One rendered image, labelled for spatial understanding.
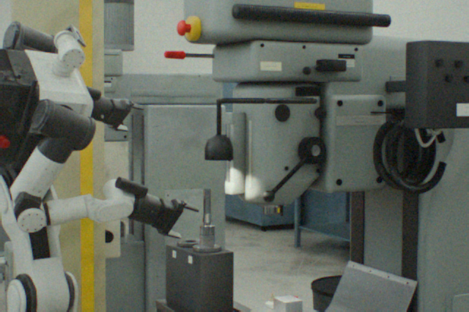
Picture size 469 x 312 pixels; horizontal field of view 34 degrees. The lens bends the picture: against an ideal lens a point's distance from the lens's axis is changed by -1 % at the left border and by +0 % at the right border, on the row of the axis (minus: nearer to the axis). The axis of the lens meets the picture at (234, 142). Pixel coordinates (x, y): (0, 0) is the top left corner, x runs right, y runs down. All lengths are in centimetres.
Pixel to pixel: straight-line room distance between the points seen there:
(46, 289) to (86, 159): 137
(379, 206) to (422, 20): 582
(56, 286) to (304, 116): 92
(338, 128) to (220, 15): 43
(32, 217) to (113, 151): 828
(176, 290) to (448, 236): 87
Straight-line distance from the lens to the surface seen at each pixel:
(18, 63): 227
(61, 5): 362
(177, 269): 245
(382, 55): 210
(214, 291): 237
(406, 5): 822
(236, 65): 195
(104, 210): 222
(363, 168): 206
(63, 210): 223
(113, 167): 1045
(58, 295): 237
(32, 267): 236
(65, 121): 207
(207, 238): 237
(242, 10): 182
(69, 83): 224
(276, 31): 190
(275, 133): 193
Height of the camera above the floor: 158
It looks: 3 degrees down
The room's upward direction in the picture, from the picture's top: straight up
